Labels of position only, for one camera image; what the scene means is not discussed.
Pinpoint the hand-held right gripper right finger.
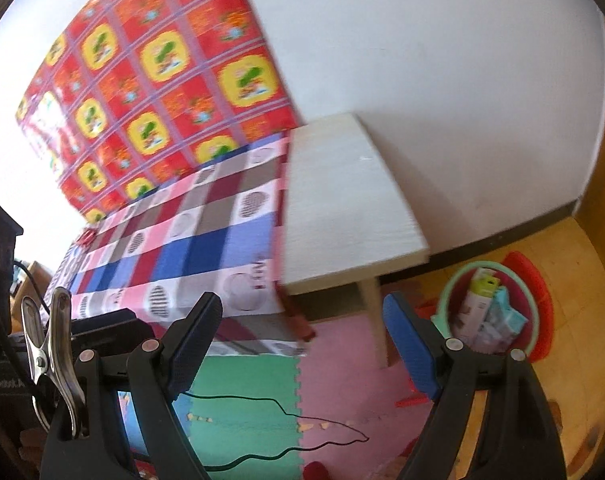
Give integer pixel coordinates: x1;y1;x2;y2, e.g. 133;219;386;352
383;292;568;480

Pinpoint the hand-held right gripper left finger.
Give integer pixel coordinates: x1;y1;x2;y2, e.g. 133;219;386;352
40;291;223;480

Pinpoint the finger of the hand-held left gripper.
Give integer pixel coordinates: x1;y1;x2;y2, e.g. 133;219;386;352
70;308;156;356

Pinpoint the green white paper carton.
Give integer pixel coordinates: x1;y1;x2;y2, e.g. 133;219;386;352
453;267;501;348

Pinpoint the teal wet wipes packet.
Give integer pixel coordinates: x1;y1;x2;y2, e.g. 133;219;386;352
475;287;528;353

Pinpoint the red bin green rim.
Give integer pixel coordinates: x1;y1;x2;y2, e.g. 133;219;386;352
435;259;539;361

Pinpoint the person's left hand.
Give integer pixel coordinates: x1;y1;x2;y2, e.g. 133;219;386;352
15;425;48;478

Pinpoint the metal spring clip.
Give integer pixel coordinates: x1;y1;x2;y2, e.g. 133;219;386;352
21;287;89;438

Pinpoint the coloured foam puzzle mat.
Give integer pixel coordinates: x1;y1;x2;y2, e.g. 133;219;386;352
115;310;488;480

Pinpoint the wooden side cabinet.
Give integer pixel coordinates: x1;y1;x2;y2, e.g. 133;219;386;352
12;260;53;321

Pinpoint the plaid heart print bedsheet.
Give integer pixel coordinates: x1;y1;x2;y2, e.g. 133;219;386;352
45;132;318;356

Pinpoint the red plastic stool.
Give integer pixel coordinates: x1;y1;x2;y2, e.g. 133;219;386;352
395;251;556;408

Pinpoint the light wooden table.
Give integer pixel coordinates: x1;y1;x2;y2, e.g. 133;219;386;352
281;112;431;367

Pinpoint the red floral printed mat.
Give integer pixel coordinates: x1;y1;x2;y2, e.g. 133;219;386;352
15;0;308;226

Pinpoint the thin black wire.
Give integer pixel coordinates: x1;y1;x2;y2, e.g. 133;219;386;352
187;392;371;471

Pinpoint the black cable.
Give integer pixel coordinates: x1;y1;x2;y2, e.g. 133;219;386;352
12;259;48;311

